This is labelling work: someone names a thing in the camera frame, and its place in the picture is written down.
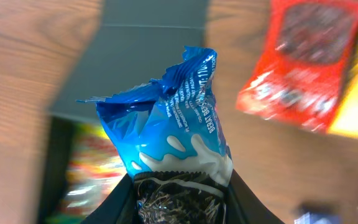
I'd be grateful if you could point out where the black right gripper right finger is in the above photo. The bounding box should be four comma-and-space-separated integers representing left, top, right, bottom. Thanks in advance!
226, 170, 284, 224

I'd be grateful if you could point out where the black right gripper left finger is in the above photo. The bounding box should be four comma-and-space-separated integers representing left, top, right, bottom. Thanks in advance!
81, 174, 135, 224

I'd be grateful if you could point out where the green Haribo worms bag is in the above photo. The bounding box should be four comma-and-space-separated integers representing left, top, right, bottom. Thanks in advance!
46, 124, 126, 224

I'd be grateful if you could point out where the blue Oreo cookie pack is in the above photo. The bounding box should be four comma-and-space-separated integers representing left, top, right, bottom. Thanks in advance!
89, 47, 233, 224

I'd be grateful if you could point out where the red Hacks candy bag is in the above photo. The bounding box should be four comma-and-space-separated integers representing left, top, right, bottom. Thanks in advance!
236, 0, 358, 133

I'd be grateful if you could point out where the dark green box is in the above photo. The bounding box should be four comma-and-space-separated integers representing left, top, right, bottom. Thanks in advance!
35, 0, 209, 223

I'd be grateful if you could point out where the blue Eclipse mints box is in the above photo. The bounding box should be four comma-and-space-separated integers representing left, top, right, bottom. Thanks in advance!
294, 203, 342, 224

